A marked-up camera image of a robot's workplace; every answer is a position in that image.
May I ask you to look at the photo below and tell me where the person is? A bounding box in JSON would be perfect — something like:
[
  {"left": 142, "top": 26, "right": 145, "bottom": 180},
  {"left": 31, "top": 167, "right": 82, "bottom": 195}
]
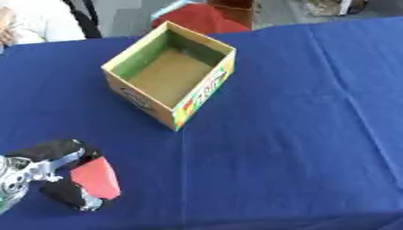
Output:
[{"left": 0, "top": 0, "right": 87, "bottom": 48}]

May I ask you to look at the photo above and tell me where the tan cardboard box green inside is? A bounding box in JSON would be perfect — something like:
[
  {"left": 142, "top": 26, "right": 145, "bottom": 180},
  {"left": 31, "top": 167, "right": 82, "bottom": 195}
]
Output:
[{"left": 101, "top": 21, "right": 238, "bottom": 132}]

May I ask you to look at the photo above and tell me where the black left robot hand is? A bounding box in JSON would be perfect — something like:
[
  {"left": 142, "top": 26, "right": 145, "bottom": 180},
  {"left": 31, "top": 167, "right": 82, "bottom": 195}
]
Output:
[{"left": 4, "top": 138, "right": 115, "bottom": 212}]

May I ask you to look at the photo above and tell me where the red block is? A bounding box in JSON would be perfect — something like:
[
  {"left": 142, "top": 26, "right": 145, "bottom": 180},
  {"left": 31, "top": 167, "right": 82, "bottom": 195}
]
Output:
[{"left": 69, "top": 156, "right": 123, "bottom": 200}]

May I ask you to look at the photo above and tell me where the red chair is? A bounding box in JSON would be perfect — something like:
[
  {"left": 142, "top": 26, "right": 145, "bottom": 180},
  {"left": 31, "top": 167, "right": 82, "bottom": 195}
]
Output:
[{"left": 149, "top": 0, "right": 257, "bottom": 35}]

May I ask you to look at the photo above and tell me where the black bag strap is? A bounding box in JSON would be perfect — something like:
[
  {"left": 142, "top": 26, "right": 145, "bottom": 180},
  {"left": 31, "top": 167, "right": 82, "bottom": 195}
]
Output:
[{"left": 61, "top": 0, "right": 104, "bottom": 40}]

